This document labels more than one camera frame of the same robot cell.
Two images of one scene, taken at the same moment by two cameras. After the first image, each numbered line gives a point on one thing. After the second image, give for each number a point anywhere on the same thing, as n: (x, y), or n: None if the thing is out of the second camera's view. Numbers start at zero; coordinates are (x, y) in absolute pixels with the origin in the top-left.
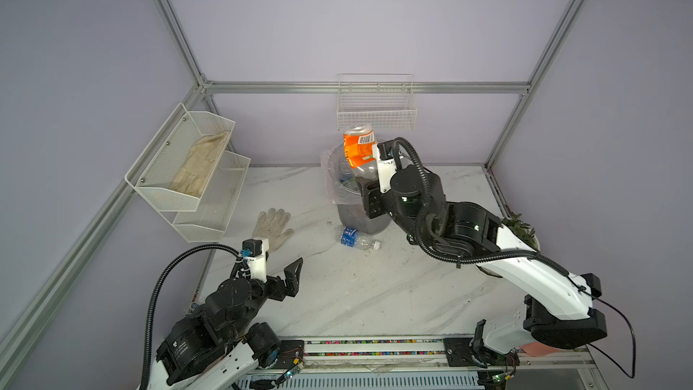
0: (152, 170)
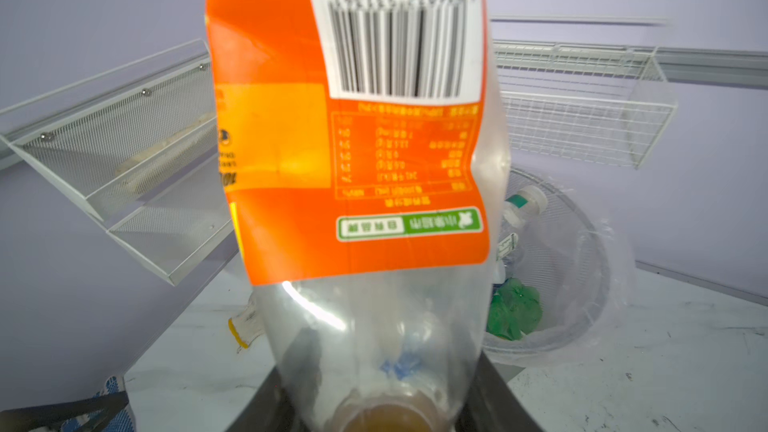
0: (139, 143)
